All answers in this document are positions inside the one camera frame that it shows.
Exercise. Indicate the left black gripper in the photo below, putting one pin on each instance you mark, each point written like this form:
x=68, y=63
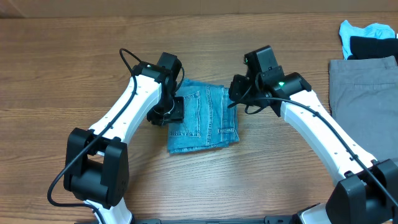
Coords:
x=177, y=114

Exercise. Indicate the grey trousers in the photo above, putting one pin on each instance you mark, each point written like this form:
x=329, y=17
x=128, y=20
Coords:
x=363, y=101

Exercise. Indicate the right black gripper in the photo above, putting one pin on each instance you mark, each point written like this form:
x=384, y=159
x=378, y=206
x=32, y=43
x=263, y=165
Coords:
x=236, y=95

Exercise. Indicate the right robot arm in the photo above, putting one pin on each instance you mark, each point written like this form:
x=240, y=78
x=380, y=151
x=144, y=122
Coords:
x=365, y=188

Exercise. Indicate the light blue cloth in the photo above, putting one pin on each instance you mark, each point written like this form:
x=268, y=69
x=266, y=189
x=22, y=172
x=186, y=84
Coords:
x=375, y=30

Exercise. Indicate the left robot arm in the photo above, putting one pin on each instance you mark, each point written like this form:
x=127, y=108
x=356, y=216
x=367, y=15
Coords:
x=96, y=166

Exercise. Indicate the black garment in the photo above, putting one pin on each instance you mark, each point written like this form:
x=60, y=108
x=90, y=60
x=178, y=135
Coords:
x=368, y=48

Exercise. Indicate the light blue denim jeans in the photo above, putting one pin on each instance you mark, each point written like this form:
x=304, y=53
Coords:
x=208, y=121

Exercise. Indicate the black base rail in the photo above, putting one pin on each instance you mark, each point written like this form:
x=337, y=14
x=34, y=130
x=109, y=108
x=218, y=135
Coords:
x=211, y=221

